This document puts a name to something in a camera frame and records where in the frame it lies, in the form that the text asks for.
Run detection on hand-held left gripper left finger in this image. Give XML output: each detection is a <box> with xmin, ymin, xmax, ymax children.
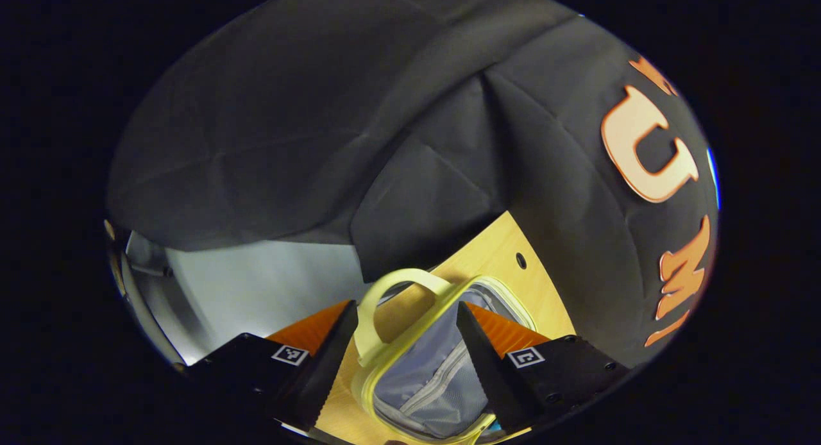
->
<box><xmin>185</xmin><ymin>299</ymin><xmax>359</xmax><ymax>433</ymax></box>

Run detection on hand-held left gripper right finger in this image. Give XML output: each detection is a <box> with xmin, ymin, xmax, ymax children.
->
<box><xmin>455</xmin><ymin>301</ymin><xmax>634</xmax><ymax>434</ymax></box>

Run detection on small yellow suitcase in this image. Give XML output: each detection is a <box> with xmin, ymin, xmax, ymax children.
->
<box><xmin>351</xmin><ymin>267</ymin><xmax>537</xmax><ymax>445</ymax></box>

